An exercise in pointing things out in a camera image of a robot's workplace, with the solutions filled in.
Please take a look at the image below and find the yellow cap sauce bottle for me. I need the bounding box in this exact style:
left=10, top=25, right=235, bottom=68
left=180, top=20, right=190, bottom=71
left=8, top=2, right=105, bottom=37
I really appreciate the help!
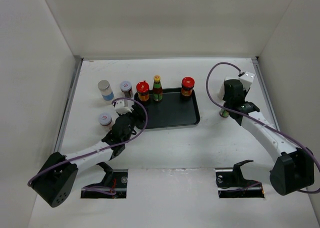
left=152, top=75, right=163, bottom=102
left=219, top=107, right=230, bottom=118

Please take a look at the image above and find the red lid chili jar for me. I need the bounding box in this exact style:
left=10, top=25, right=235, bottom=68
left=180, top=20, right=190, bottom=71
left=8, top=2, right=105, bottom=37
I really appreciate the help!
left=180, top=77, right=195, bottom=100
left=136, top=80, right=150, bottom=105

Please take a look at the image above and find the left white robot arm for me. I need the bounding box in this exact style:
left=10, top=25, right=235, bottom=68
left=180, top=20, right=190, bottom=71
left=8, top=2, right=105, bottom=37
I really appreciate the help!
left=27, top=103, right=148, bottom=208

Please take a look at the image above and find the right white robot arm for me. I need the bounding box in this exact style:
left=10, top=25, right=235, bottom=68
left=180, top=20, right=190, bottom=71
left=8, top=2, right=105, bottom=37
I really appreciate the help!
left=223, top=79, right=315, bottom=196

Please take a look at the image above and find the white lid dark jar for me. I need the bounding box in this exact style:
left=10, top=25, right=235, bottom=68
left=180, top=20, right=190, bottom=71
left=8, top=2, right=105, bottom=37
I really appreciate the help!
left=120, top=81, right=133, bottom=98

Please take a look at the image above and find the black plastic tray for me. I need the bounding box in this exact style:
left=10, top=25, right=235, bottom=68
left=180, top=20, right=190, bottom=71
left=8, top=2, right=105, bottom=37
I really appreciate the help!
left=144, top=87, right=201, bottom=129

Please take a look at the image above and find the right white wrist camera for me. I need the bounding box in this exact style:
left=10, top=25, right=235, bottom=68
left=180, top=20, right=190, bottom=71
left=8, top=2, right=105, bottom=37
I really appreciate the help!
left=238, top=71, right=256, bottom=91

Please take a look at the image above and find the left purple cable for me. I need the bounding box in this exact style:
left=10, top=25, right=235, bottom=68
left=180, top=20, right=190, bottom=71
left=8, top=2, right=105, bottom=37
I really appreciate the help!
left=27, top=97, right=149, bottom=197

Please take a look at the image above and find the purple cable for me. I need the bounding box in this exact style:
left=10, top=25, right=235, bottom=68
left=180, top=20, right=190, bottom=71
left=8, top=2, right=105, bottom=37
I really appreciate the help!
left=27, top=97, right=149, bottom=197
left=205, top=62, right=320, bottom=194

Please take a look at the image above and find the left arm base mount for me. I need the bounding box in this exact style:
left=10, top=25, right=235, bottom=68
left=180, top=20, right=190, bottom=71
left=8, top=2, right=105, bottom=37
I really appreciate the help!
left=80, top=162, right=129, bottom=199

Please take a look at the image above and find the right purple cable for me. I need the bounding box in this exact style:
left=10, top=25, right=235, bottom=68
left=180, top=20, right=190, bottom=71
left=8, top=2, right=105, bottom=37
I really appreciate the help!
left=205, top=62, right=320, bottom=194

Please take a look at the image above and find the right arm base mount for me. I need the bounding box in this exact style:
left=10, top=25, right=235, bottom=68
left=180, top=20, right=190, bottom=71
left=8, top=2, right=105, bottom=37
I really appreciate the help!
left=215, top=160, right=265, bottom=199

